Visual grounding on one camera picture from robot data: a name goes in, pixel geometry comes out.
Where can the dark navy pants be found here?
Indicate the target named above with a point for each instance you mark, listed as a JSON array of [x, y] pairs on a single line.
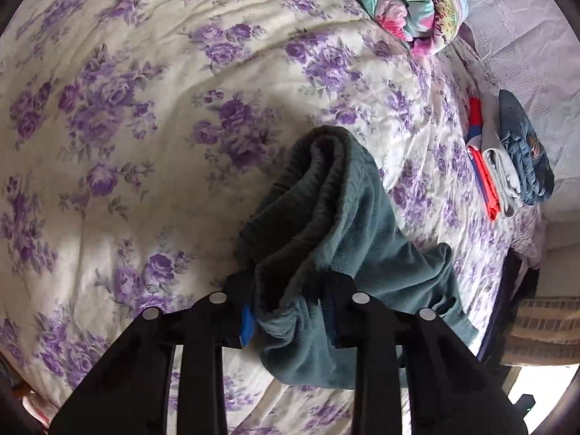
[[507, 290]]

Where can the white lace cover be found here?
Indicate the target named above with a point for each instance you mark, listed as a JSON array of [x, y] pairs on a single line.
[[521, 45]]

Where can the dark purple cloth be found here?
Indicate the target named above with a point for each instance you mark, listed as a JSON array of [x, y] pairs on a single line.
[[466, 36]]

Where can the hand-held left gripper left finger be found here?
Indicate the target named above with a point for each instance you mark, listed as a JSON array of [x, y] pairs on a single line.
[[247, 326]]

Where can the folded blue jeans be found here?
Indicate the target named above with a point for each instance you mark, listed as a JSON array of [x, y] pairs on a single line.
[[525, 154]]

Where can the folded floral quilt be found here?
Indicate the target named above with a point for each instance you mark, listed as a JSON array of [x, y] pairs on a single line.
[[398, 0]]

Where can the folded grey pants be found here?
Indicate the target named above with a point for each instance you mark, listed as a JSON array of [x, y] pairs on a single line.
[[500, 172]]

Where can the purple floral pillow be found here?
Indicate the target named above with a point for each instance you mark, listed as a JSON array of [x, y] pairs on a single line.
[[528, 240]]

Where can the green pants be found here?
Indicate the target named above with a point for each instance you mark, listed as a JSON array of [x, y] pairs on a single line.
[[335, 226]]

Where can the folded red garment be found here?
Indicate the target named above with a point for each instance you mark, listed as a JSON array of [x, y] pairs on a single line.
[[485, 181]]

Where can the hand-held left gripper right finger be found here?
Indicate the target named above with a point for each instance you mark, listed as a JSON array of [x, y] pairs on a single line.
[[349, 326]]

